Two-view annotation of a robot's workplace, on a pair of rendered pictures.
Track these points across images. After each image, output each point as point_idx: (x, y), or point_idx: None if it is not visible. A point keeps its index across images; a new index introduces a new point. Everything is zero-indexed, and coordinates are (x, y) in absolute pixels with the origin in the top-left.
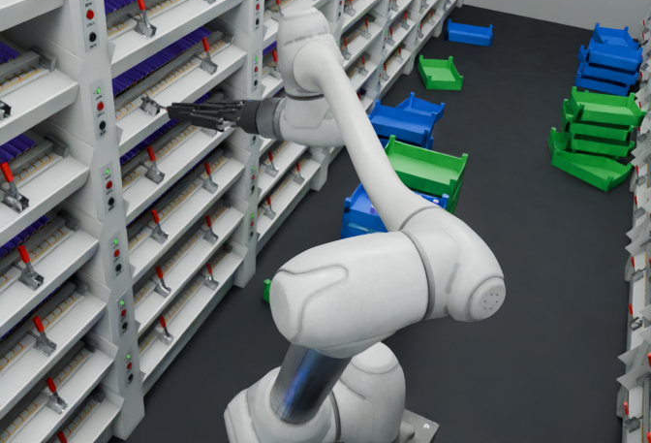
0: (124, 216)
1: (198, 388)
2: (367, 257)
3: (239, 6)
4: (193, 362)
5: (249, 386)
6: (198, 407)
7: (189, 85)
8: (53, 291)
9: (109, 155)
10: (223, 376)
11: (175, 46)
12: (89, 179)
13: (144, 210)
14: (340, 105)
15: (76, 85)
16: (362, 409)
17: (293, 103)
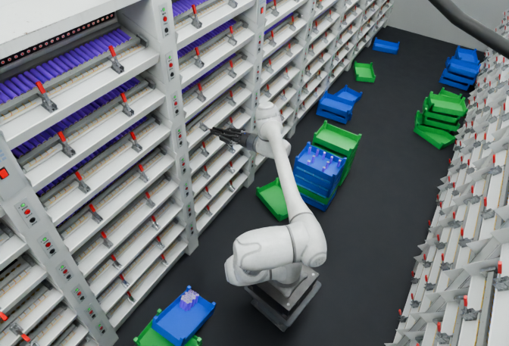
0: (190, 173)
1: (222, 235)
2: (270, 241)
3: (249, 72)
4: (221, 222)
5: None
6: (221, 244)
7: (222, 113)
8: None
9: (184, 153)
10: (233, 231)
11: None
12: (175, 163)
13: None
14: (276, 154)
15: (169, 131)
16: (281, 269)
17: (260, 141)
